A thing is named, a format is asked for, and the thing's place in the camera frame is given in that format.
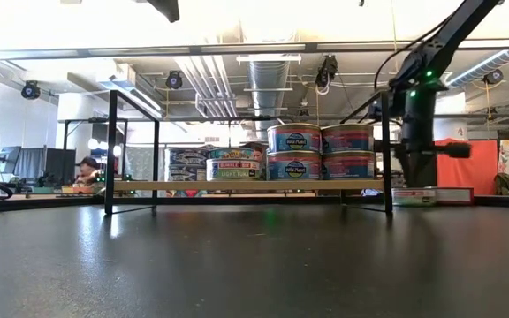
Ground gold-lid blue can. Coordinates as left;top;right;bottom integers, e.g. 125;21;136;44
320;124;376;154
321;150;376;180
266;123;323;154

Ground silver-lid seafood can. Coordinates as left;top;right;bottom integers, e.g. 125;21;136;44
205;158;262;182
167;163;209;183

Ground black hanging ceiling device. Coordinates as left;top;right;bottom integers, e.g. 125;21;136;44
315;55;339;89

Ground orange cloth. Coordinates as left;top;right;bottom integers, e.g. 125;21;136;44
434;138;499;195

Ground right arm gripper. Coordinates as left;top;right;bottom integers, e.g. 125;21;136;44
400;86;438;188

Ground gold-lid seafood can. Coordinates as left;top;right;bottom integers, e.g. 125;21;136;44
266;150;323;181

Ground silver-lid white-green can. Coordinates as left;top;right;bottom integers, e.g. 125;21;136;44
391;187;437;208

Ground wooden shelf with black frame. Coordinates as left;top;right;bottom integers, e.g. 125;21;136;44
103;89;394;216

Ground dark computer monitor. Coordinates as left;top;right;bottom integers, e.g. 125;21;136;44
44;148;77;178

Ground silver-lid yellow-teal can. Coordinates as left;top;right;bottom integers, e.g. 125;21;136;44
208;147;256;161

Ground black ceiling camera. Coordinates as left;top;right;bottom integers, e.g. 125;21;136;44
482;68;505;86
165;70;184;91
19;79;42;101

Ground silver ventilation duct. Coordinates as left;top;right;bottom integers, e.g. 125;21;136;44
247;59;291;142

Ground floral cloth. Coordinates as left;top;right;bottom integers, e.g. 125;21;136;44
498;140;509;186

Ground silver-lid red can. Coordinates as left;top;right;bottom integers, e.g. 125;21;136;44
435;186;475;206

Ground person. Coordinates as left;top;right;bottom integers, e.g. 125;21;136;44
74;156;104;186
241;141;268;180

